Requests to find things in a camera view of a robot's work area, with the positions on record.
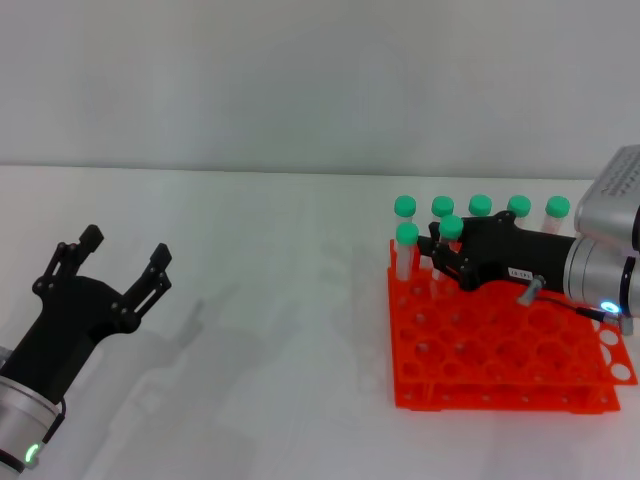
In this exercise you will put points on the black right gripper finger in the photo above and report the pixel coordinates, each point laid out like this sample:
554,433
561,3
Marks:
450,265
426,245

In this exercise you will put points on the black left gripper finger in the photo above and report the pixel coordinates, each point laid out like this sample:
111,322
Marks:
152,280
75,255

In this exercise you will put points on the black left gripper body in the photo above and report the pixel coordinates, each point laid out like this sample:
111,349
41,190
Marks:
65,325

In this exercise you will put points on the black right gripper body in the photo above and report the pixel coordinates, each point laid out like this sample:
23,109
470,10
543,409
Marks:
520,250

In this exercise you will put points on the clear test tube green cap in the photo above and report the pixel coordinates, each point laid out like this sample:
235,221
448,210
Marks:
519,205
557,206
407,232
451,226
480,204
405,205
443,205

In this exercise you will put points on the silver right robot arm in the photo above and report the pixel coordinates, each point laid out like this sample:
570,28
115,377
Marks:
595,270

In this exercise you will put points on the orange test tube rack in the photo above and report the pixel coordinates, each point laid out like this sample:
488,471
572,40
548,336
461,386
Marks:
500,350

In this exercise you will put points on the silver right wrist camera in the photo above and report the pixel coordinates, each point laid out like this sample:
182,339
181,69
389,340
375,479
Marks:
612,200

